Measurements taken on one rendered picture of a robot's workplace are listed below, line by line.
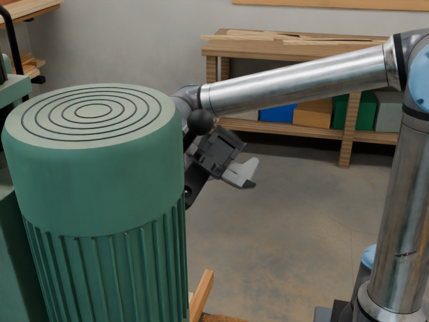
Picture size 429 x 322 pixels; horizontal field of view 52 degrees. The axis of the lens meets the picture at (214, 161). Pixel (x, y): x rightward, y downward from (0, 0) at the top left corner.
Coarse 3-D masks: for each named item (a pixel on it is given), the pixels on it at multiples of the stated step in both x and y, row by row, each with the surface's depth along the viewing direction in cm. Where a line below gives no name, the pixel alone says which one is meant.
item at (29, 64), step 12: (0, 0) 308; (12, 0) 308; (24, 0) 321; (36, 0) 335; (48, 0) 344; (60, 0) 349; (12, 12) 302; (24, 12) 308; (36, 12) 331; (0, 24) 293; (12, 60) 358; (24, 60) 357; (36, 60) 378; (24, 72) 333; (36, 72) 341
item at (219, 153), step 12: (216, 132) 78; (228, 132) 78; (204, 144) 77; (216, 144) 78; (228, 144) 80; (240, 144) 78; (204, 156) 77; (216, 156) 78; (228, 156) 78; (204, 168) 78; (216, 168) 77
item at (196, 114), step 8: (192, 112) 56; (200, 112) 56; (208, 112) 57; (192, 120) 56; (200, 120) 55; (208, 120) 56; (192, 128) 56; (200, 128) 56; (208, 128) 56; (184, 136) 58; (192, 136) 58; (184, 144) 59; (184, 152) 60
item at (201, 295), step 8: (208, 272) 103; (200, 280) 101; (208, 280) 101; (200, 288) 99; (208, 288) 101; (200, 296) 97; (192, 304) 95; (200, 304) 96; (192, 312) 93; (200, 312) 97; (192, 320) 91
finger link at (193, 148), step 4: (184, 128) 72; (184, 132) 72; (200, 136) 77; (196, 140) 76; (192, 144) 74; (196, 144) 77; (188, 148) 74; (192, 148) 74; (196, 148) 75; (188, 152) 75; (192, 152) 74
